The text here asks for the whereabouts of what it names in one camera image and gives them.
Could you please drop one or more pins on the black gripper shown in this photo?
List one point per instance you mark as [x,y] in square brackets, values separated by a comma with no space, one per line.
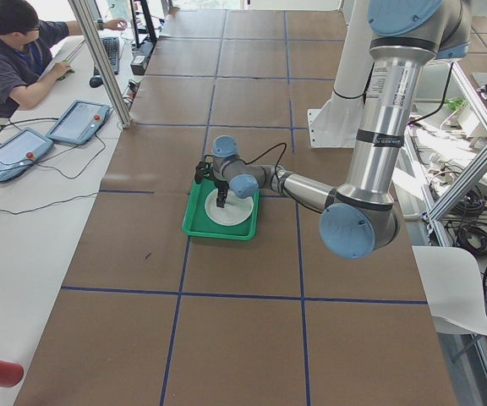
[221,187]

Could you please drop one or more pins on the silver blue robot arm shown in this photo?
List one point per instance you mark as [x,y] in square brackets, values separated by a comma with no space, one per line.
[358,217]

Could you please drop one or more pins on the white round plate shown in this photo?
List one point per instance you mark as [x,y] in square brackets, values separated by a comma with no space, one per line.
[234,212]

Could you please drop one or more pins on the green plastic tray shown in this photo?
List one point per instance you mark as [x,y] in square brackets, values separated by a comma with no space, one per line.
[197,223]

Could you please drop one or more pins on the black box device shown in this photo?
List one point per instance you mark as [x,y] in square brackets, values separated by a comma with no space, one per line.
[141,58]

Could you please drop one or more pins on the far blue teach pendant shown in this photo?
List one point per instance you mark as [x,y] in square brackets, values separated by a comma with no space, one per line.
[79,122]

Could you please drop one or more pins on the blue teach pendant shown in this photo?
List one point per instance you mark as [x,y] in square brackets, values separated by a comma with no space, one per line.
[21,151]
[79,122]

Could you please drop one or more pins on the black keyboard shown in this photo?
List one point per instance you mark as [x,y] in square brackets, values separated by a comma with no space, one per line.
[112,48]

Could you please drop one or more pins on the near blue teach pendant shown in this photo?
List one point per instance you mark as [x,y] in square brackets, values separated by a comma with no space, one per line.
[21,151]

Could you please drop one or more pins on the white paper sheet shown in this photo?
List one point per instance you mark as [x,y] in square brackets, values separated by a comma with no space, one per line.
[453,289]

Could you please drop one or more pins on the seated person dark shirt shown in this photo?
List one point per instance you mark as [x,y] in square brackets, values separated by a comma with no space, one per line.
[25,53]

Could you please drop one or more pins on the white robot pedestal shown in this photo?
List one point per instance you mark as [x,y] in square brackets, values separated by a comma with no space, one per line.
[335,125]

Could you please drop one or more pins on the aluminium frame post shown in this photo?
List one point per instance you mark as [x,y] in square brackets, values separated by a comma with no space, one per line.
[85,22]

